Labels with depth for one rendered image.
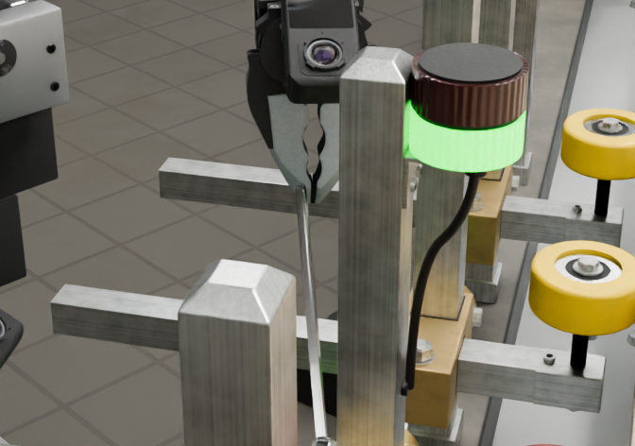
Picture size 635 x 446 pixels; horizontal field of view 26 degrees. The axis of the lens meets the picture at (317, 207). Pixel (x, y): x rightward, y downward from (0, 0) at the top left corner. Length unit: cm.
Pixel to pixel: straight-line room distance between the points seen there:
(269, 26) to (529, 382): 33
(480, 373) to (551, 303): 9
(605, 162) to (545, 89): 64
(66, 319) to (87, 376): 137
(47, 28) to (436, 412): 48
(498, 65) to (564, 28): 133
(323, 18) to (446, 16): 13
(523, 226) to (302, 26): 46
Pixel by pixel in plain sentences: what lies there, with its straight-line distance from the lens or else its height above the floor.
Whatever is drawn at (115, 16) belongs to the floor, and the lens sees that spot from 417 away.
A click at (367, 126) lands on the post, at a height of 110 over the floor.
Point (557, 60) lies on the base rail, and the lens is 192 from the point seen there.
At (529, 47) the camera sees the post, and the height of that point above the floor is 86.
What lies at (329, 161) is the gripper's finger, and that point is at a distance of 95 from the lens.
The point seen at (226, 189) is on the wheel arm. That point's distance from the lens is 130.
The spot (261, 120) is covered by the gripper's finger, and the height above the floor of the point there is 102.
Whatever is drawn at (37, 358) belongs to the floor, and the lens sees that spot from 255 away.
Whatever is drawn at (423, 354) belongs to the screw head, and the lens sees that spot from 100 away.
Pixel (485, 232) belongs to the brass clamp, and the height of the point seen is 81.
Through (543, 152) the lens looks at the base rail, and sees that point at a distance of 165.
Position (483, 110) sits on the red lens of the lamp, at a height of 112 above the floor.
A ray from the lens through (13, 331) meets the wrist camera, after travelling 86.
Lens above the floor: 140
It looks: 28 degrees down
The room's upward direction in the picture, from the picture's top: straight up
